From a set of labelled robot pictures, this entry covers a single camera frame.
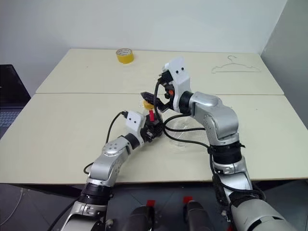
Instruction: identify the white wire clothes hanger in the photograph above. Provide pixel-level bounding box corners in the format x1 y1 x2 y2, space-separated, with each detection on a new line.
211 55 261 74

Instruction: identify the clear wine glass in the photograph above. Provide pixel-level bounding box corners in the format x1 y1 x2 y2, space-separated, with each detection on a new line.
166 115 195 151

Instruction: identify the yellow tape roll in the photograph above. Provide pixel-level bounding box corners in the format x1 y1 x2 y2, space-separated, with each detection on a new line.
116 48 135 65

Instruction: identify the dark laptop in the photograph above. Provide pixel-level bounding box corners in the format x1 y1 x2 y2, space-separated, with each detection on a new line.
0 64 32 142

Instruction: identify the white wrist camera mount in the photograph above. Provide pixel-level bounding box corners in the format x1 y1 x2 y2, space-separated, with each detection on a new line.
164 56 191 112
125 110 146 146

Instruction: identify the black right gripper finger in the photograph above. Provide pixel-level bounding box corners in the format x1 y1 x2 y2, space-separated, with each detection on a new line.
141 91 161 104
154 101 169 114

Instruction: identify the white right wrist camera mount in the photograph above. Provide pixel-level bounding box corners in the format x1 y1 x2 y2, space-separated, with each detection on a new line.
164 56 191 112

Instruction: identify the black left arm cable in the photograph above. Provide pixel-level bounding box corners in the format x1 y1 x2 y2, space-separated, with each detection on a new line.
47 110 128 231

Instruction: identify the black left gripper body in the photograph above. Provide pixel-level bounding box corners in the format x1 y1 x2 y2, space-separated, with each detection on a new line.
141 119 158 143

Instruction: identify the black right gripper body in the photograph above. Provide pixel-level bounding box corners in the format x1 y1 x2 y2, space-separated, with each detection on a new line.
157 69 178 114

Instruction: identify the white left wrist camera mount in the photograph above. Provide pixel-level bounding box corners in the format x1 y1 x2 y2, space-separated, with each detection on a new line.
125 110 146 146

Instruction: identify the dark rounded shape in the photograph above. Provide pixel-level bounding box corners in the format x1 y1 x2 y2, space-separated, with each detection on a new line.
129 204 156 231
186 201 213 231

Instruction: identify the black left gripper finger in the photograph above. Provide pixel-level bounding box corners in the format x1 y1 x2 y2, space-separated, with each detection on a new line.
152 128 167 140
154 114 167 128

